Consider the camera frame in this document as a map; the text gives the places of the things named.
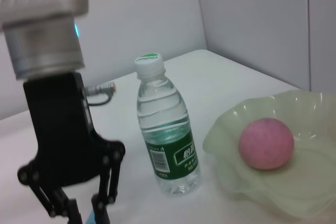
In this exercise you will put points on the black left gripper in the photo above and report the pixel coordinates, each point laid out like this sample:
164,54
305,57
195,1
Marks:
60,134

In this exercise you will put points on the clear green-label water bottle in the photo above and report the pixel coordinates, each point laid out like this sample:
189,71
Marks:
165,129

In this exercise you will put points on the pink peach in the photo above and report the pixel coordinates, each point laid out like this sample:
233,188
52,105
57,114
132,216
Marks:
266,144

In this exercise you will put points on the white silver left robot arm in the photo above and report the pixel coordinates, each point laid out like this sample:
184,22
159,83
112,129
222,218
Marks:
44,48

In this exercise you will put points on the green glass fruit plate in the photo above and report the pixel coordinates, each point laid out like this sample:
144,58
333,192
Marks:
302,182

